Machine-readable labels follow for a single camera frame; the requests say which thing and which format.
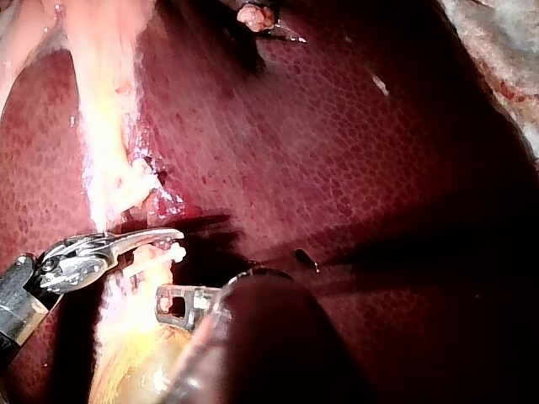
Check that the dark red liver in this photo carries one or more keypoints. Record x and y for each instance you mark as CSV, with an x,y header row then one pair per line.
x,y
320,151

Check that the gallbladder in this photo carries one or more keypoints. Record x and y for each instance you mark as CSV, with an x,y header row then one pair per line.
x,y
139,336

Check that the white clip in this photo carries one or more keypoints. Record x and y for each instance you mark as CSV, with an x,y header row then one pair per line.
x,y
178,252

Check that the left arm instrument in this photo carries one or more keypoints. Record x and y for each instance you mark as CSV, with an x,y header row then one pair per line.
x,y
208,307

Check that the dark right arm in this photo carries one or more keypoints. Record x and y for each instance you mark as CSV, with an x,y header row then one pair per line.
x,y
19,303

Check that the left arm instrument jaw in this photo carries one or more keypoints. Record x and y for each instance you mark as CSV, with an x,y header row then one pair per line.
x,y
162,311

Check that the right arm instrument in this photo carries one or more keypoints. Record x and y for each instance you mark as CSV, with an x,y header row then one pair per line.
x,y
73,265

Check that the right arm instrument jaw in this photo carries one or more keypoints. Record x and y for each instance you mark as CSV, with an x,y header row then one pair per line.
x,y
147,239

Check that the dark left arm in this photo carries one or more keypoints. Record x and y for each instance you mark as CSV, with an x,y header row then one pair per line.
x,y
269,349

